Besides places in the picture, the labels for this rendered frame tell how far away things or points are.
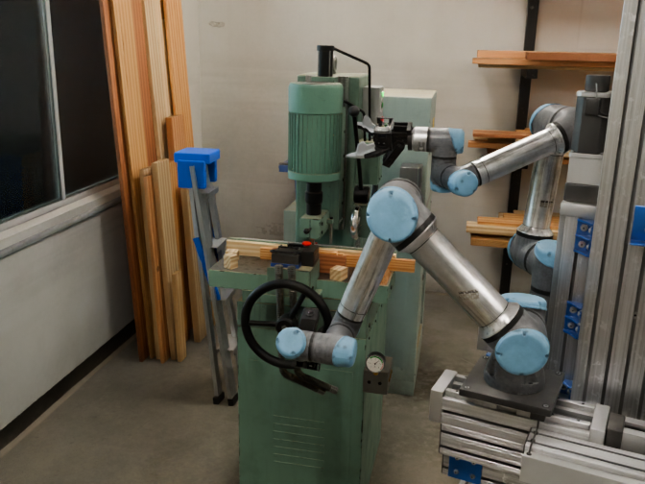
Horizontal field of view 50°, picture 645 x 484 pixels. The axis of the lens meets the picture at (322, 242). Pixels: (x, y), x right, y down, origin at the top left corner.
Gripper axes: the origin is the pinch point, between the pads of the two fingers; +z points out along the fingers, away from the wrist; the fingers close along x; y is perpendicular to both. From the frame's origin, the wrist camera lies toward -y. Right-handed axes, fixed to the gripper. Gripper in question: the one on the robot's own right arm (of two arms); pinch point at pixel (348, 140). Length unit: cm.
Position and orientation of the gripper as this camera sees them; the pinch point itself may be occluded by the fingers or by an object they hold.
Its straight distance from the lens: 221.4
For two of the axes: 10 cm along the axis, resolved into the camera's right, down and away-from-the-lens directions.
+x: -1.8, 7.8, -6.0
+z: -9.8, -0.8, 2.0
